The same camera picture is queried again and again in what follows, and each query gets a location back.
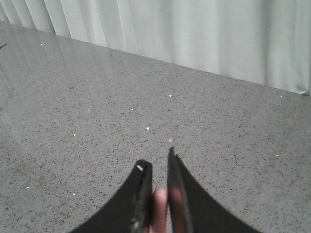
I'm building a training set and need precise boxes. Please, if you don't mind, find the pink chopstick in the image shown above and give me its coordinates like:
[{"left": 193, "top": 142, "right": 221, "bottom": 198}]
[{"left": 151, "top": 188, "right": 168, "bottom": 233}]

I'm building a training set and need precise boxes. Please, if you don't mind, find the white curtain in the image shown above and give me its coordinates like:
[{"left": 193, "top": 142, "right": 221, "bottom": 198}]
[{"left": 0, "top": 0, "right": 311, "bottom": 96}]

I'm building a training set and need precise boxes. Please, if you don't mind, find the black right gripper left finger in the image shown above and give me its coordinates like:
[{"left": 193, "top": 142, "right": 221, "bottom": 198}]
[{"left": 72, "top": 160, "right": 152, "bottom": 233}]

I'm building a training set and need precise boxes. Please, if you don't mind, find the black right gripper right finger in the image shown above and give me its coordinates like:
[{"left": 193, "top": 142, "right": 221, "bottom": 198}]
[{"left": 167, "top": 147, "right": 258, "bottom": 233}]

